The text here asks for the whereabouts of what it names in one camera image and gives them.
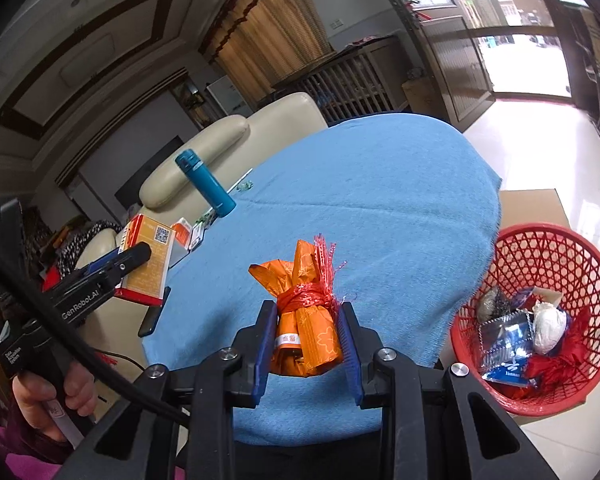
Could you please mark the slatted wooden cabinet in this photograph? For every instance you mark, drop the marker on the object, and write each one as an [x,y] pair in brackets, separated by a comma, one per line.
[350,80]

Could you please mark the person's left forearm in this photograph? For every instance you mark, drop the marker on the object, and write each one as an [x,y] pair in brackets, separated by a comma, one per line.
[25,447]

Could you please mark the dark foil ball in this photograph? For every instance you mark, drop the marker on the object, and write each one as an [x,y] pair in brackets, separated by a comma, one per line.
[490,305]

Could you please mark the black phone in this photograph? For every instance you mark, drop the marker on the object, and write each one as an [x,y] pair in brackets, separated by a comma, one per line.
[152,317]

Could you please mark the red plastic bag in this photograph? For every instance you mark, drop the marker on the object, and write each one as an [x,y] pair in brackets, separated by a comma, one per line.
[555,370]

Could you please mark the small orange white box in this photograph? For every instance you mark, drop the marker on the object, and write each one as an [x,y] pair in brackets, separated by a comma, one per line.
[187,234]

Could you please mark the tan curtain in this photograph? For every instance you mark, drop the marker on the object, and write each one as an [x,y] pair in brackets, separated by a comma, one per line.
[270,35]

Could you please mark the orange bundle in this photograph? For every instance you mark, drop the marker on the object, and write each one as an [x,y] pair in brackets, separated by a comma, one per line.
[310,325]

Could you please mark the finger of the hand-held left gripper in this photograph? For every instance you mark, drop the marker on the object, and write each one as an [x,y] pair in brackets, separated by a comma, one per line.
[135,257]
[102,262]

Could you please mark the red mesh basket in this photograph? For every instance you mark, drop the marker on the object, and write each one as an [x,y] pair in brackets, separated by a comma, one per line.
[590,270]

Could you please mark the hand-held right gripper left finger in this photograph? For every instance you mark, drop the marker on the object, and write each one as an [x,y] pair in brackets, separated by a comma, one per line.
[267,340]

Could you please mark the white paper ball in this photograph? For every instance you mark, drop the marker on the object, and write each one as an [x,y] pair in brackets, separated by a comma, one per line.
[549,327]

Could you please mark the cream leather sofa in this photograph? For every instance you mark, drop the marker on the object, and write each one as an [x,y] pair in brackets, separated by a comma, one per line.
[280,125]

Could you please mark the person's left hand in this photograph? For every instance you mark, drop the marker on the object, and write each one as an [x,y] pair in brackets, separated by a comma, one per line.
[35,395]

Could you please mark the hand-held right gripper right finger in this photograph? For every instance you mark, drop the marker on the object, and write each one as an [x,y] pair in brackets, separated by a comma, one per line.
[350,350]

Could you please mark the silver foil packet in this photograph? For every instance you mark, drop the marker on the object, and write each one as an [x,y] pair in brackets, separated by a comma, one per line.
[505,337]

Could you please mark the teal bottle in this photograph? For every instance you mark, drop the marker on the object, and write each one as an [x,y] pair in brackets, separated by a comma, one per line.
[205,182]

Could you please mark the white tube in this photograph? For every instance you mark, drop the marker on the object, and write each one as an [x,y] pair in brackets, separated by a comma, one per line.
[62,425]

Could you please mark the black white patterned cloth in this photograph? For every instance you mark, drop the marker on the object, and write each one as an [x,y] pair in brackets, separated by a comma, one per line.
[80,240]

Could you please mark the white grey appliance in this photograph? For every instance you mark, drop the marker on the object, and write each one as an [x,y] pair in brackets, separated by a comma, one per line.
[227,95]

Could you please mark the small plain cardboard box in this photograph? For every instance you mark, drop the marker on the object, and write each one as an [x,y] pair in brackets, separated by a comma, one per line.
[420,95]

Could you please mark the blue cloth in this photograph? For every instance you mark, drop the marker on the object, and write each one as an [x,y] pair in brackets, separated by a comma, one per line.
[380,210]

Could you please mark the wooden slatted door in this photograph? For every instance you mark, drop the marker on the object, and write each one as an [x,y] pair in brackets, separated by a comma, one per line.
[455,65]

